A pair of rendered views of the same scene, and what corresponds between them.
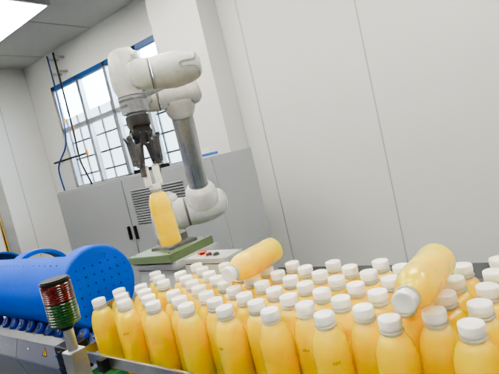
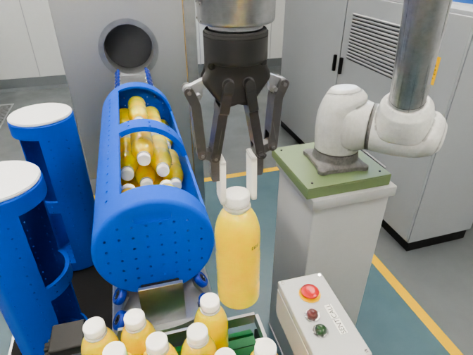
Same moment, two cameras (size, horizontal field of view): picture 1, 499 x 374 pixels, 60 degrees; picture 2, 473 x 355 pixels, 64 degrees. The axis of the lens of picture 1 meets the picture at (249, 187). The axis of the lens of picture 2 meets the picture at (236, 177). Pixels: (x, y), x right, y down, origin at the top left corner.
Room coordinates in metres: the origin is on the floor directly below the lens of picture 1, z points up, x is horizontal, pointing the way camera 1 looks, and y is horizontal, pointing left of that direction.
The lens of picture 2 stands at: (1.05, 0.03, 1.70)
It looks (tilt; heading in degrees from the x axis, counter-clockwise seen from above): 32 degrees down; 36
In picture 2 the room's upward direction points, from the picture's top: straight up
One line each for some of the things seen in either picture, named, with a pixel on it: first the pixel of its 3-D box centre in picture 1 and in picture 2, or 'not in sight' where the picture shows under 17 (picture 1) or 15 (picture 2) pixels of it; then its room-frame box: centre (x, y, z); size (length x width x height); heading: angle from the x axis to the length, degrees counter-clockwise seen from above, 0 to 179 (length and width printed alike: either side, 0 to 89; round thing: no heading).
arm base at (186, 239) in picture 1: (171, 240); (333, 151); (2.24, 0.46, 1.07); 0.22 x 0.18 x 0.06; 47
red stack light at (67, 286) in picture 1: (57, 292); not in sight; (0.92, 0.45, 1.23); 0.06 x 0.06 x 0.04
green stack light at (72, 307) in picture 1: (62, 312); not in sight; (0.92, 0.45, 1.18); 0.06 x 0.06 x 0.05
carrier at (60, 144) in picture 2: not in sight; (62, 192); (1.85, 1.75, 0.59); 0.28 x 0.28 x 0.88
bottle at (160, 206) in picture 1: (163, 216); (237, 251); (1.42, 0.30, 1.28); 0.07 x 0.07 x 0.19
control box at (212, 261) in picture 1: (215, 266); (317, 329); (1.53, 0.18, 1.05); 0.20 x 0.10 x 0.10; 51
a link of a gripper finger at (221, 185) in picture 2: (146, 176); (221, 179); (1.40, 0.31, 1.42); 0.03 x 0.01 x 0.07; 51
